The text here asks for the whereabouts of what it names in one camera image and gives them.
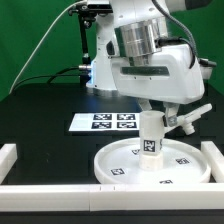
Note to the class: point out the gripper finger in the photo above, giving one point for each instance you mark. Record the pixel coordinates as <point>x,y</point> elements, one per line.
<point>144,104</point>
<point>171,110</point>

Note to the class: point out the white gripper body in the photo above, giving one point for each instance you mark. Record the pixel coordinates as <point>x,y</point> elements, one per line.
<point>168,76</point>

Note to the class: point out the white table base part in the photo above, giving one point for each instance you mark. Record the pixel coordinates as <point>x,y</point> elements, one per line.
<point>186,121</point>

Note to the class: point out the white round table top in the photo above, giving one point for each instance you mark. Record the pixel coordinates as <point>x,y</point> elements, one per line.
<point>122,162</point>

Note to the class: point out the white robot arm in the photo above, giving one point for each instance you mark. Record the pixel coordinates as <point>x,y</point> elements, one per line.
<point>144,52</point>

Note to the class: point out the white marker sheet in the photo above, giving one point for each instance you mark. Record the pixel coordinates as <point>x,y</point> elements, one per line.
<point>83,122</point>

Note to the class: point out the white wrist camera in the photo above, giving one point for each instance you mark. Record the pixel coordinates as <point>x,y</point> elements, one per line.
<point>206,67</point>

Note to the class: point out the white right fence wall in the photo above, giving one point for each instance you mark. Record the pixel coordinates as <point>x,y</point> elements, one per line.
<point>215,158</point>

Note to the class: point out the white fence wall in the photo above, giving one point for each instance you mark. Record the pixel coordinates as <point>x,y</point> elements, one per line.
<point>98,197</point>
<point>8,156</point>
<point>215,158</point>

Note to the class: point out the white front fence wall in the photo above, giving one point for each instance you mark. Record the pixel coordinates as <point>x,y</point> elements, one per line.
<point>98,197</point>

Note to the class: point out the black camera stand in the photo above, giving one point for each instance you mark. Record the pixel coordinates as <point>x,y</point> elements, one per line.
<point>87,12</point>

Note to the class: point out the white left fence wall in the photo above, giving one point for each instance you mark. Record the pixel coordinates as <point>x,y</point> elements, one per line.
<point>8,156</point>

